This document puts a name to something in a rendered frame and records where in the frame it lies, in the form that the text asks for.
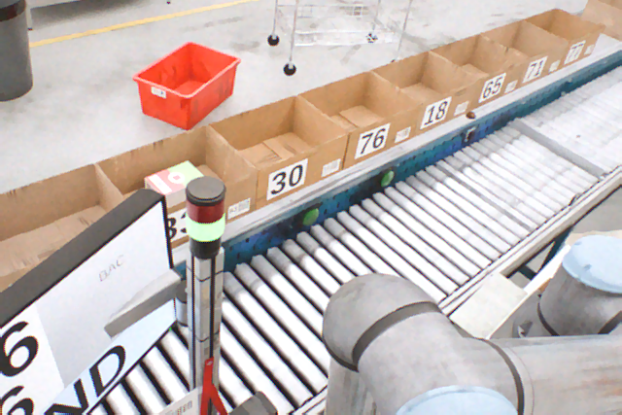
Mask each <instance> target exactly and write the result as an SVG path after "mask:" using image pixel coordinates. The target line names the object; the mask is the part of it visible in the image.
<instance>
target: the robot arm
mask: <svg viewBox="0 0 622 415"><path fill-rule="evenodd" d="M513 337H514V338H502V339H485V338H481V337H461V336H460V334H459V333H458V332H457V330H456V329H454V328H453V326H452V325H451V323H450V322H449V321H448V318H447V317H446V315H445V314H444V313H443V311H442V310H441V309H440V307H439V306H438V304H437V303H436V302H435V300H434V298H432V297H431V296H430V295H429V294H427V293H426V292H425V291H424V290H423V289H422V288H420V287H419V286H417V285H415V284H413V283H411V282H409V281H408V279H406V280H405V278H403V277H400V276H397V275H393V274H388V273H368V274H364V275H360V276H356V277H354V279H352V280H350V281H348V282H347V283H345V284H344V285H341V286H340V287H339V288H338V289H337V290H336V291H335V293H334V294H333V295H332V297H331V299H330V300H329V302H328V305H326V307H325V311H324V315H323V320H322V340H323V344H324V347H325V349H326V351H328V354H329V356H330V365H329V376H328V392H327V393H326V403H325V412H324V415H380V414H381V415H620V414H622V240H620V238H616V237H611V236H606V235H605V236H601V235H588V237H584V238H581V239H579V240H577V241H576V242H574V243H573V245H572V246H571V247H570V249H569V250H568V251H567V252H566V254H565V255H564V257H563V260H562V262H561V264H560V265H558V267H557V269H556V271H555V273H554V275H553V277H552V279H551V280H550V282H549V284H548V286H547V287H546V289H545V291H544V294H543V295H542V297H541V299H540V300H537V301H535V302H534V303H532V304H530V305H528V306H527V307H525V308H524V310H523V311H522V312H521V314H520V315H519V317H517V319H516V321H515V323H514V326H513Z"/></svg>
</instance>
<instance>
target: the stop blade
mask: <svg viewBox="0 0 622 415"><path fill-rule="evenodd" d="M436 168H437V169H439V170H440V171H442V172H443V173H445V174H446V175H448V177H450V178H451V179H453V180H454V181H456V182H457V183H459V184H460V185H462V186H463V187H464V188H466V189H468V190H470V191H472V192H473V194H475V195H476V196H478V197H479V198H480V199H482V200H483V201H485V202H487V203H489V204H490V205H492V206H493V207H495V208H496V209H498V210H499V211H500V213H502V214H503V215H505V216H506V217H508V218H510V219H511V220H512V221H514V222H515V223H516V224H518V225H520V226H521V227H523V228H524V229H526V230H529V229H530V227H532V226H531V225H528V224H527V223H525V222H524V221H522V220H521V219H519V218H518V217H516V216H515V215H513V214H512V212H510V211H509V210H506V209H505V208H503V207H502V206H500V205H499V204H498V203H497V202H496V201H494V200H493V199H491V198H490V197H488V196H487V195H484V193H483V192H481V191H480V190H478V189H476V188H475V187H474V186H472V185H471V184H469V183H468V182H465V181H464V180H462V179H461V178H459V177H458V175H456V174H455V173H453V172H452V171H450V170H449V169H446V168H445V167H444V166H442V165H441V164H439V163H438V164H437V166H436Z"/></svg>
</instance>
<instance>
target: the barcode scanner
mask: <svg viewBox="0 0 622 415"><path fill-rule="evenodd" d="M227 415H278V409H277V407H276V406H275V405H274V404H273V403H272V401H270V400H269V399H268V397H267V395H266V394H265V393H264V392H263V391H258V392H257V393H256V394H255V395H254V396H250V397H248V398H246V399H245V401H243V402H242V403H241V404H240V405H238V406H237V407H236V408H234V409H233V410H232V411H230V412H228V413H227Z"/></svg>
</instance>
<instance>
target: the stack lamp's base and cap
mask: <svg viewBox="0 0 622 415"><path fill-rule="evenodd" d="M185 195H186V198H188V199H189V200H190V201H191V202H193V203H195V204H198V205H203V206H209V205H214V204H216V203H219V202H220V201H222V200H223V199H225V196H226V185H225V183H223V182H222V181H220V180H218V179H216V178H213V177H198V178H195V179H193V180H191V181H190V182H189V183H187V184H186V187H185ZM220 250H221V236H219V237H218V238H216V239H213V240H209V241H202V240H197V239H194V238H193V237H191V236H190V253H191V254H192V255H193V256H194V257H196V258H198V259H212V258H214V257H215V256H217V255H218V254H219V252H220Z"/></svg>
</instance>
